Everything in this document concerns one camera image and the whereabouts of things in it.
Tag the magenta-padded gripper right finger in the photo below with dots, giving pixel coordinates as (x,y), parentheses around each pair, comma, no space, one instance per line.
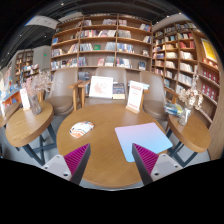
(146,160)

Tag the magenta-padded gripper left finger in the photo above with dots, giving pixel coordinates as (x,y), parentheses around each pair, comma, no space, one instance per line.
(76,160)

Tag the white orange computer mouse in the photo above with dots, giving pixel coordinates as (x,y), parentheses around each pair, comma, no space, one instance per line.
(81,129)

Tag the pink blue gradient mouse pad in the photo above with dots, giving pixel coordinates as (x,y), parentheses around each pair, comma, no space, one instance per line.
(141,138)

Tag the round wooden side table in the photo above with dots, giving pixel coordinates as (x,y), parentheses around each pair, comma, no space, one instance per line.
(191,133)
(28,126)

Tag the glass vase with white flowers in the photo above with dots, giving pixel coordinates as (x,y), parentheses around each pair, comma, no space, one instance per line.
(184,116)

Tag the colourful magazines stack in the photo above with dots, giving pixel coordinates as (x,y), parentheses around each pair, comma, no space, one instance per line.
(173,109)

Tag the beige armchair with wooden arms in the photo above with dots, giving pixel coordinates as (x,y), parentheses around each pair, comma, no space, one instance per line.
(110,71)
(154,96)
(63,90)

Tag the white red sign, wooden stand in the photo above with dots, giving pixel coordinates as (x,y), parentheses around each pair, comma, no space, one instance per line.
(135,95)

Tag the glass vase with pink flowers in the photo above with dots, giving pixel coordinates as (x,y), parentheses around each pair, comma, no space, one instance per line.
(35,105)

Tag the light blue flat book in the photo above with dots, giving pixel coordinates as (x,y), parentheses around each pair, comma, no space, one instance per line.
(145,86)

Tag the dark cover book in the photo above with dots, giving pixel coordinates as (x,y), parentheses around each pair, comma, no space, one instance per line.
(118,90)

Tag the white framed floral picture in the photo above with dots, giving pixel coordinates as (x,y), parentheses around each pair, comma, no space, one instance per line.
(100,87)

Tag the small white card sign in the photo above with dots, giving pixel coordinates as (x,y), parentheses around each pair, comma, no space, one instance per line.
(25,99)

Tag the colourful book display table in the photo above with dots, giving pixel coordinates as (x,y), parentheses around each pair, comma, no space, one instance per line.
(8,88)

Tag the small distant wooden bookshelf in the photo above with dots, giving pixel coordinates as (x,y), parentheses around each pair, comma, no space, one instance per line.
(25,63)

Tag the wide wooden bookshelf unit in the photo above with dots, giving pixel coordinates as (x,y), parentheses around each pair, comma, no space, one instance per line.
(100,43)

